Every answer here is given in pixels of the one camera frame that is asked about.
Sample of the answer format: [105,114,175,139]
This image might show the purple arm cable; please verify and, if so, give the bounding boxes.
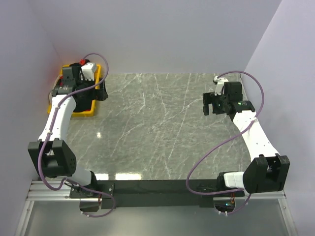
[38,53,116,218]
[186,70,265,215]

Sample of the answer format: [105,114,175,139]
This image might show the aluminium extrusion rail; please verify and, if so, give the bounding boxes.
[26,181,286,202]

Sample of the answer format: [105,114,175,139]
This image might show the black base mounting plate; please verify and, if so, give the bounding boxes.
[69,179,245,211]

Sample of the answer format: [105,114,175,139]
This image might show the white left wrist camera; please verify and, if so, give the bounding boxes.
[81,62,97,81]

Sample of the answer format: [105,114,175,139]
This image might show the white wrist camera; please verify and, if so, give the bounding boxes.
[213,76,228,96]
[81,62,97,81]

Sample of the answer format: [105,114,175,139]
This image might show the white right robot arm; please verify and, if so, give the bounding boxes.
[203,78,290,196]

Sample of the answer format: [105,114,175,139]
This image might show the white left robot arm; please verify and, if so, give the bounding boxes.
[28,59,108,198]

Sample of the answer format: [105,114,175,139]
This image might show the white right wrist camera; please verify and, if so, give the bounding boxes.
[213,76,228,96]

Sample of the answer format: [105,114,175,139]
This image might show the yellow plastic bin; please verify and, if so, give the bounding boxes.
[51,59,102,117]

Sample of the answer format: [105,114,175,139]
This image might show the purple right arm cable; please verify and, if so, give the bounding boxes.
[186,70,265,215]

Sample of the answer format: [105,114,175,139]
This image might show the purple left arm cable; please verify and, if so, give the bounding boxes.
[38,53,116,218]

